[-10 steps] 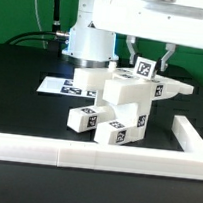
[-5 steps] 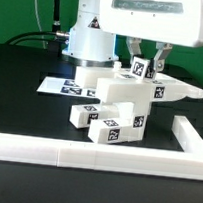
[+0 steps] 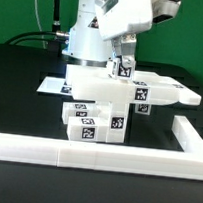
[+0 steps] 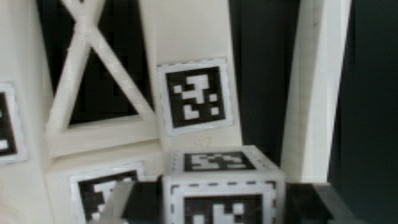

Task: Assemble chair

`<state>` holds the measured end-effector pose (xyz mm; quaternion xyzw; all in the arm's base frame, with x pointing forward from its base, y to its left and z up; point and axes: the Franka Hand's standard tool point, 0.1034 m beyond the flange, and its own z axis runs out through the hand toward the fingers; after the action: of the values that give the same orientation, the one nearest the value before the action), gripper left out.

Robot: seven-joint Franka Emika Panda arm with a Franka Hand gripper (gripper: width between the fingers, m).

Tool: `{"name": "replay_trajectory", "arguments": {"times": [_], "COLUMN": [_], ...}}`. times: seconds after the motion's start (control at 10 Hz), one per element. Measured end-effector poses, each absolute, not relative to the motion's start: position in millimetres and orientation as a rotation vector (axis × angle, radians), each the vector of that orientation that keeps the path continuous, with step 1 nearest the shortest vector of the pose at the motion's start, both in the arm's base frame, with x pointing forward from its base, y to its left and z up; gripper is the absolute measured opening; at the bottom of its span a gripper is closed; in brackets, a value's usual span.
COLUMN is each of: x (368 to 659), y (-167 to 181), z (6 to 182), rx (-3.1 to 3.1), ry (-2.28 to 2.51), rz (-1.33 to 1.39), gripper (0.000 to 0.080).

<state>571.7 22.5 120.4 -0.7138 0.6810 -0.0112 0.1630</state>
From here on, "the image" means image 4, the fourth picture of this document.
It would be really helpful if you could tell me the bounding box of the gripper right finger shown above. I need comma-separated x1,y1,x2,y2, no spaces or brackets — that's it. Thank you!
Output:
283,183,354,224

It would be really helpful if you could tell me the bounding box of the white tagged cube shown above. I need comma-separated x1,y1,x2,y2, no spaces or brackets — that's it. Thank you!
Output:
161,146,285,224

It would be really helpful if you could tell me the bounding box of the white chair back frame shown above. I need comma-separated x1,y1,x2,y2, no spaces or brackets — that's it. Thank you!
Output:
0,0,244,224

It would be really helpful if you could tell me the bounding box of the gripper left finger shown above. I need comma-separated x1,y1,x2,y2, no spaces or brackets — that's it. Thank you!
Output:
88,182,163,224

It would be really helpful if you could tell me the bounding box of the white U-shaped fence frame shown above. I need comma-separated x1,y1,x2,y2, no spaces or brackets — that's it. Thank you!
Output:
280,0,351,183

